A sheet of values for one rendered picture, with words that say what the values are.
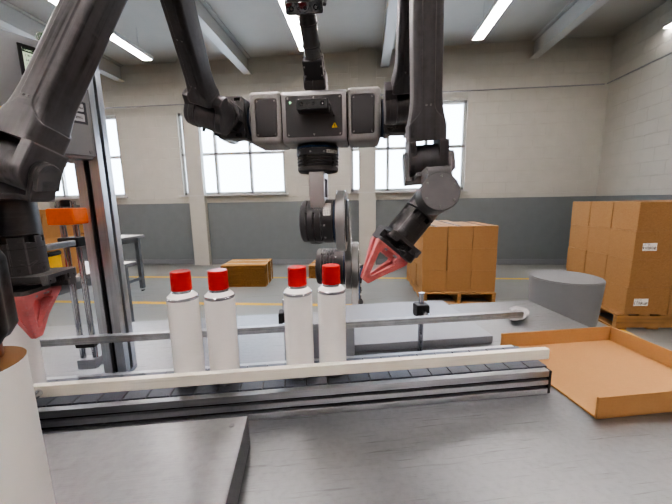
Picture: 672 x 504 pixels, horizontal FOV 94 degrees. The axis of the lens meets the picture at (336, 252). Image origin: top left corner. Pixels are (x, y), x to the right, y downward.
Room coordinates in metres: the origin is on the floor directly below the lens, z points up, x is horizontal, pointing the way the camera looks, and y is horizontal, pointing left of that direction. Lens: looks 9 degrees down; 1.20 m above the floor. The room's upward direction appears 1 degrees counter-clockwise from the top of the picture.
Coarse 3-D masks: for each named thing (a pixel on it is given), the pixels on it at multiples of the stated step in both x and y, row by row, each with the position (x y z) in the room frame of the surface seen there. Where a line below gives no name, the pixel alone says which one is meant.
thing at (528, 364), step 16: (432, 352) 0.62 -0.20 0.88; (448, 352) 0.62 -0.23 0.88; (208, 368) 0.57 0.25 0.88; (240, 368) 0.57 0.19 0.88; (432, 368) 0.56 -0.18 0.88; (448, 368) 0.56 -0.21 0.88; (464, 368) 0.55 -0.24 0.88; (480, 368) 0.55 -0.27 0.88; (496, 368) 0.55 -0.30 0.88; (512, 368) 0.55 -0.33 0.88; (528, 368) 0.56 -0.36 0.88; (240, 384) 0.51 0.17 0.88; (256, 384) 0.51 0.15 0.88; (272, 384) 0.51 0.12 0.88; (288, 384) 0.51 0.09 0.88; (304, 384) 0.51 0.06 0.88; (320, 384) 0.51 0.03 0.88; (48, 400) 0.48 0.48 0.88; (64, 400) 0.48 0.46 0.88; (80, 400) 0.48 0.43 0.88; (96, 400) 0.48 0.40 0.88; (112, 400) 0.48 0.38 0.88
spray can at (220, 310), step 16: (208, 272) 0.52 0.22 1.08; (224, 272) 0.53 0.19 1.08; (208, 288) 0.52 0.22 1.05; (224, 288) 0.52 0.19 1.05; (208, 304) 0.51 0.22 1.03; (224, 304) 0.51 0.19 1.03; (208, 320) 0.51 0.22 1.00; (224, 320) 0.51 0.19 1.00; (208, 336) 0.52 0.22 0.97; (224, 336) 0.51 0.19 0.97; (224, 352) 0.51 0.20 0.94; (224, 368) 0.51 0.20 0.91; (224, 384) 0.51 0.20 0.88
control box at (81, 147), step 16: (0, 32) 0.54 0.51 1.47; (0, 48) 0.53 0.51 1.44; (16, 48) 0.55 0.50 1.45; (0, 64) 0.53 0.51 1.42; (16, 64) 0.55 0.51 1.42; (0, 80) 0.53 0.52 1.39; (16, 80) 0.54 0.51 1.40; (0, 96) 0.52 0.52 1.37; (80, 128) 0.61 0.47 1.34; (80, 144) 0.61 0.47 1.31
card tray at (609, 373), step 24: (504, 336) 0.73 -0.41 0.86; (528, 336) 0.73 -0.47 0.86; (552, 336) 0.74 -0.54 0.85; (576, 336) 0.75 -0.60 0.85; (600, 336) 0.76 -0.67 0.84; (624, 336) 0.72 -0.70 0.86; (552, 360) 0.66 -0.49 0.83; (576, 360) 0.66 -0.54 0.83; (600, 360) 0.66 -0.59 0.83; (624, 360) 0.66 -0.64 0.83; (648, 360) 0.65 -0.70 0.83; (552, 384) 0.57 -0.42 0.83; (576, 384) 0.57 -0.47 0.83; (600, 384) 0.57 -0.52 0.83; (624, 384) 0.56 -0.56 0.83; (648, 384) 0.56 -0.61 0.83; (600, 408) 0.47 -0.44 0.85; (624, 408) 0.48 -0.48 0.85; (648, 408) 0.48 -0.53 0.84
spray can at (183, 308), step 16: (176, 272) 0.52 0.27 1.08; (176, 288) 0.51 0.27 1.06; (176, 304) 0.50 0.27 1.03; (192, 304) 0.52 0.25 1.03; (176, 320) 0.50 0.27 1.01; (192, 320) 0.51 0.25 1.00; (176, 336) 0.50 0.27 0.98; (192, 336) 0.51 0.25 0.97; (176, 352) 0.51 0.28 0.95; (192, 352) 0.51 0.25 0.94; (176, 368) 0.51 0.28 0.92; (192, 368) 0.51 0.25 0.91
